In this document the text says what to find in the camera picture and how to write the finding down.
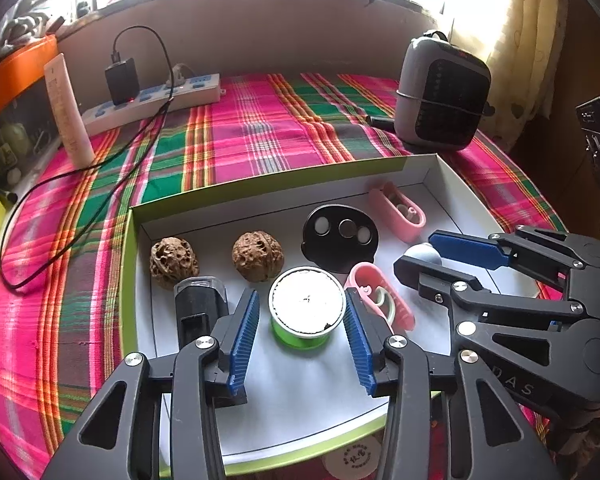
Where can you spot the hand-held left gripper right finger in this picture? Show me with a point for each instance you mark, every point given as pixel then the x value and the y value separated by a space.
pixel 357 345

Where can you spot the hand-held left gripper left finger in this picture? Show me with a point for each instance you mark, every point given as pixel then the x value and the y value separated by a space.
pixel 245 340

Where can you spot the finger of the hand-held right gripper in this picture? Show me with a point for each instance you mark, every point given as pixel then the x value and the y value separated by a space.
pixel 470 250
pixel 430 277

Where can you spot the grey white ball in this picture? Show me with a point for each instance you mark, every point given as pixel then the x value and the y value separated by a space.
pixel 425 255

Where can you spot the pink oval case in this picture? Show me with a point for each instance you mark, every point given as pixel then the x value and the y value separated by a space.
pixel 400 310
pixel 397 217

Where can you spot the black clear-capped device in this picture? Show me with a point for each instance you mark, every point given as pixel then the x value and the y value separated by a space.
pixel 197 305

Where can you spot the green white-lidded round container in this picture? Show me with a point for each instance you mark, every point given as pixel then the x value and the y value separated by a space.
pixel 305 305

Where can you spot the brown walnut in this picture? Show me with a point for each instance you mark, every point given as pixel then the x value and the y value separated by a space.
pixel 174 262
pixel 257 255

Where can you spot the white shallow box green rim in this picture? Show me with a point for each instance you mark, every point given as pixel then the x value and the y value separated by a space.
pixel 280 220

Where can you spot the person's right forearm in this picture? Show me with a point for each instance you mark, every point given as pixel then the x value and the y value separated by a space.
pixel 587 432

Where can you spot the black round disc holder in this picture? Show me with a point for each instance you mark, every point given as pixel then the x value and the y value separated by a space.
pixel 325 250

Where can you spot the white round lid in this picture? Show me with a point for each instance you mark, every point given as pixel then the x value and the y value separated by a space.
pixel 355 460

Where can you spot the grey black space heater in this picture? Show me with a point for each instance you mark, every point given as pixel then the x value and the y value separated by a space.
pixel 440 105

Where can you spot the cream patterned curtain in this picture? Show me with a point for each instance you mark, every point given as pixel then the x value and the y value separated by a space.
pixel 530 60

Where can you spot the pink green plaid cloth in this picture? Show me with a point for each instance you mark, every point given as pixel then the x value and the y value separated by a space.
pixel 280 125

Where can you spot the white power strip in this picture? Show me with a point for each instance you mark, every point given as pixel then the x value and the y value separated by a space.
pixel 195 91

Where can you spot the white plug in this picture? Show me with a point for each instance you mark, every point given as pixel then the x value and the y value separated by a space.
pixel 180 74

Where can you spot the white lotion tube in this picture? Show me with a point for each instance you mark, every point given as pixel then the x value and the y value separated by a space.
pixel 70 115

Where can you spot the black charger adapter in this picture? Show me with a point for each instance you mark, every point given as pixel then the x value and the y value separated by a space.
pixel 122 82

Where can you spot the pale green figurine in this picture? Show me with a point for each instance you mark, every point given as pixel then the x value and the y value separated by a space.
pixel 12 135

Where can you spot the orange box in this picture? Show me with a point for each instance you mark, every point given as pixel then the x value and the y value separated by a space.
pixel 15 75

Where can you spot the white grey cloth bundle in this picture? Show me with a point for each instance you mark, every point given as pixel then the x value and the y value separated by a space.
pixel 25 27

